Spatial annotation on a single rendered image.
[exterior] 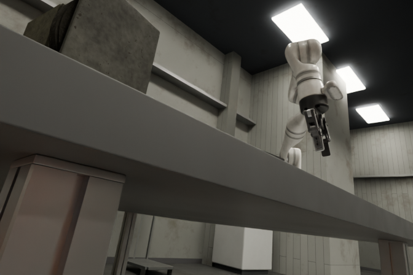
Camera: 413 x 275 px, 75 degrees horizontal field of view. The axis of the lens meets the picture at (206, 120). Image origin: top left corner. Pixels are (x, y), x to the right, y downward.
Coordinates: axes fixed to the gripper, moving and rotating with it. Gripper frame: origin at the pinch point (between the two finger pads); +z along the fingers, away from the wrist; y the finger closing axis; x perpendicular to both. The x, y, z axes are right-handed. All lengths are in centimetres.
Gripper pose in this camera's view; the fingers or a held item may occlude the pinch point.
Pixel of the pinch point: (322, 148)
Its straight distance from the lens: 77.3
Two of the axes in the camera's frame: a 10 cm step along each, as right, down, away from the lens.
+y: -6.0, -3.2, -7.3
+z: 0.2, 9.1, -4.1
